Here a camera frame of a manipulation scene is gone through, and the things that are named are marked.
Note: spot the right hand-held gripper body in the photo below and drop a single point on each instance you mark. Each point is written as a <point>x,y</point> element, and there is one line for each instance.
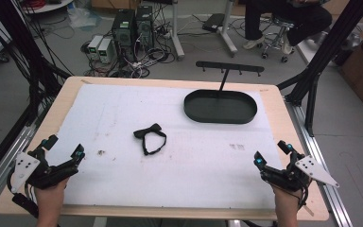
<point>315,171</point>

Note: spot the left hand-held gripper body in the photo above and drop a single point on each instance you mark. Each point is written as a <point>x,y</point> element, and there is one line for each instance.
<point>23,170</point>

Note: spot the black hook rack with tray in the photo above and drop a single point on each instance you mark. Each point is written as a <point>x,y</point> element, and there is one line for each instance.
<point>220,107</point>

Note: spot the black bow tie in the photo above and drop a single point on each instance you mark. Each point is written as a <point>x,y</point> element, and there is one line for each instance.
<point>152,130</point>

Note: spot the person's left hand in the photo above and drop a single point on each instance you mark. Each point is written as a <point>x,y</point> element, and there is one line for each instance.
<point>50,195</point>

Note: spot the person's right hand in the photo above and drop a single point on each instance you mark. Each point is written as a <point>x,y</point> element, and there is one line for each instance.
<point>288,197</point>

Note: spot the white table mat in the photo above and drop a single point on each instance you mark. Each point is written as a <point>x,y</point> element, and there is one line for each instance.
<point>170,176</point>

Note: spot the white power supply unit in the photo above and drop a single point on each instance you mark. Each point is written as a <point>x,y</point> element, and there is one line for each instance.
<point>105,50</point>
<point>94,44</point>

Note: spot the chrome rolling stool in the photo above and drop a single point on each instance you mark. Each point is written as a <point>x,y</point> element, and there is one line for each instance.
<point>279,38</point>

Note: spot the clear plastic bag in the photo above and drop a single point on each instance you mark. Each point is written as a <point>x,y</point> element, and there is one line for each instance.
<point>82,17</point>

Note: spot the white desk leg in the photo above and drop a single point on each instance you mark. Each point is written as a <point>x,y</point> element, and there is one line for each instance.
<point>176,31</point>
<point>228,30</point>

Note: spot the black computer tower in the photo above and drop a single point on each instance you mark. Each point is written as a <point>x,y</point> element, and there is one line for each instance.
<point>145,26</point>
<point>123,33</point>

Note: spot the round white table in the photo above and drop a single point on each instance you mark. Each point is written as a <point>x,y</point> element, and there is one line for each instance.
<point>48,6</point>

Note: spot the black flat box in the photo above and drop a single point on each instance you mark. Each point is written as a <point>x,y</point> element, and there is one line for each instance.
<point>213,22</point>

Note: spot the aluminium rail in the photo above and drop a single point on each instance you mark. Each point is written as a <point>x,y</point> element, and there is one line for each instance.
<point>3,170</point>
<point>324,157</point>

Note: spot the black metal frame strut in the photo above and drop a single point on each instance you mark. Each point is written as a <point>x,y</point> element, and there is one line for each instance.
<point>327,47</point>
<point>15,47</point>

